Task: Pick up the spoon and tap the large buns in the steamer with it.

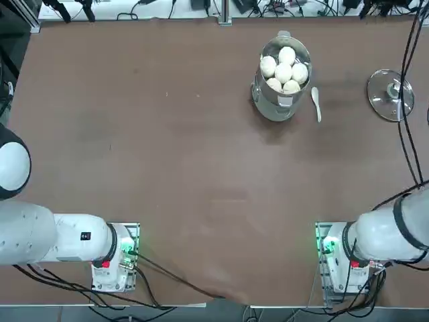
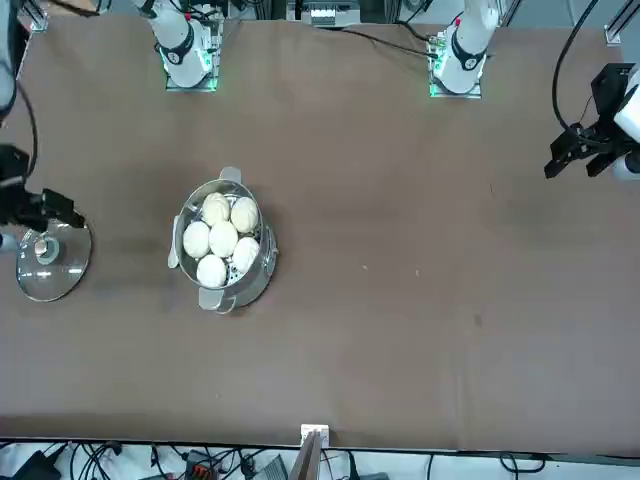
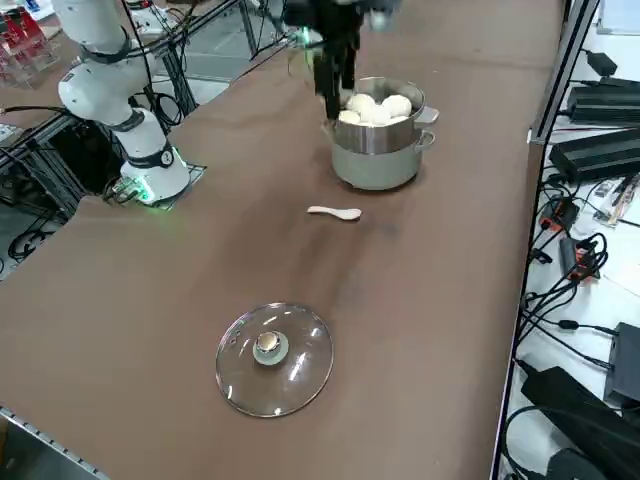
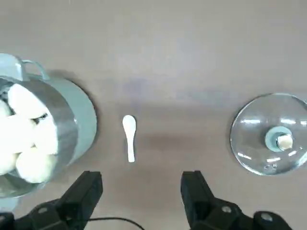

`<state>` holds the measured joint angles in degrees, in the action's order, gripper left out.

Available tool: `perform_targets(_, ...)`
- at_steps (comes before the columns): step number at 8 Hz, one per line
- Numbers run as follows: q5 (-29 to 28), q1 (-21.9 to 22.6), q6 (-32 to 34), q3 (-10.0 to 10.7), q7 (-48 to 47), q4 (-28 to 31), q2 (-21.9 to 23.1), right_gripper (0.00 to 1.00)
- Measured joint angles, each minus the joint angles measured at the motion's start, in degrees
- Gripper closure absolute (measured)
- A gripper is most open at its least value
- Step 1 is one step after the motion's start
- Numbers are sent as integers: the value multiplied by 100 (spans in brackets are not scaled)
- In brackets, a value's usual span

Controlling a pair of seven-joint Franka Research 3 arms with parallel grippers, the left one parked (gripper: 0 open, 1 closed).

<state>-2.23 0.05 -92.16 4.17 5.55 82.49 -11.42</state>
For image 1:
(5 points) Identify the white ceramic soup spoon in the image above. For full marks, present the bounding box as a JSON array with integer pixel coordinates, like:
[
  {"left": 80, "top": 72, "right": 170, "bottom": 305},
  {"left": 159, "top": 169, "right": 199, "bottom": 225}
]
[{"left": 310, "top": 87, "right": 323, "bottom": 123}]

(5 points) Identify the stainless steel steamer pot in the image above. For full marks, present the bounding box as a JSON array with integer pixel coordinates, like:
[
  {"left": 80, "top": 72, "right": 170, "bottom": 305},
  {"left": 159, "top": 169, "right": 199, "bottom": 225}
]
[{"left": 250, "top": 30, "right": 312, "bottom": 122}]

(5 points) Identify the white steamed bun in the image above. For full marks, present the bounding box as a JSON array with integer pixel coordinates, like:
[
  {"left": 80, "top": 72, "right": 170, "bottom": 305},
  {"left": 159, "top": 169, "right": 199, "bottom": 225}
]
[
  {"left": 265, "top": 77, "right": 283, "bottom": 93},
  {"left": 282, "top": 79, "right": 302, "bottom": 95},
  {"left": 274, "top": 62, "right": 294, "bottom": 83},
  {"left": 259, "top": 56, "right": 278, "bottom": 78},
  {"left": 278, "top": 46, "right": 296, "bottom": 65},
  {"left": 291, "top": 62, "right": 310, "bottom": 84}
]

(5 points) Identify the glass pot lid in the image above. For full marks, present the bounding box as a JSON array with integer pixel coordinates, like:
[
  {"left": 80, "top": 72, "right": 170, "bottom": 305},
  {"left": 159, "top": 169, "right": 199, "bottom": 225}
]
[{"left": 367, "top": 69, "right": 416, "bottom": 122}]

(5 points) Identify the black tripod leg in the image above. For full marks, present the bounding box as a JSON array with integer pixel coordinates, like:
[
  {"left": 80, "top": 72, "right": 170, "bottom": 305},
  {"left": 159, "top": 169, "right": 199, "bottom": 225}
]
[
  {"left": 43, "top": 0, "right": 72, "bottom": 23},
  {"left": 76, "top": 0, "right": 97, "bottom": 23}
]

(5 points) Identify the black cable across table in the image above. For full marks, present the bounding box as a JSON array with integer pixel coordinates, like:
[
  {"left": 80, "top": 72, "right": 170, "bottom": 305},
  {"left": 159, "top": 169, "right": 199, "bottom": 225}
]
[{"left": 135, "top": 253, "right": 226, "bottom": 299}]

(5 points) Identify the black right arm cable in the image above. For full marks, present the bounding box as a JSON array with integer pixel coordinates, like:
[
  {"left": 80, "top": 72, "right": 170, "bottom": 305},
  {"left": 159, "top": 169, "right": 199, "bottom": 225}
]
[{"left": 397, "top": 0, "right": 429, "bottom": 187}]

